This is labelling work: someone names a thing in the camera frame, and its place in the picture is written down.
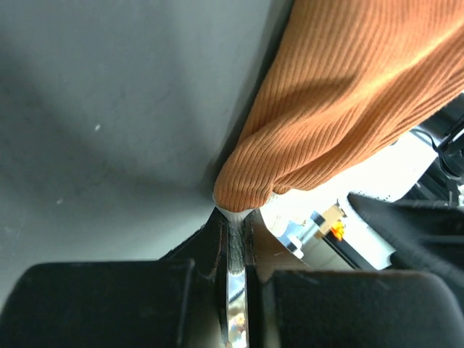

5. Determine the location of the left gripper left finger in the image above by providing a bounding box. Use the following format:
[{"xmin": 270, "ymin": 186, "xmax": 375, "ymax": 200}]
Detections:
[{"xmin": 1, "ymin": 210, "xmax": 225, "ymax": 347}]

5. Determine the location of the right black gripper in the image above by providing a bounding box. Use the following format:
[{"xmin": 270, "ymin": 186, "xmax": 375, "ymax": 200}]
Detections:
[{"xmin": 347, "ymin": 94, "xmax": 463, "ymax": 286}]

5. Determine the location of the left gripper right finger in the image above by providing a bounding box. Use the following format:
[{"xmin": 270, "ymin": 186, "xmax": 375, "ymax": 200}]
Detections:
[{"xmin": 246, "ymin": 213, "xmax": 463, "ymax": 347}]

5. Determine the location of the orange underwear white waistband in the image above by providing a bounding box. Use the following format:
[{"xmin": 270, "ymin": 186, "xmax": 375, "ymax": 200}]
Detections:
[{"xmin": 214, "ymin": 1, "xmax": 463, "ymax": 213}]

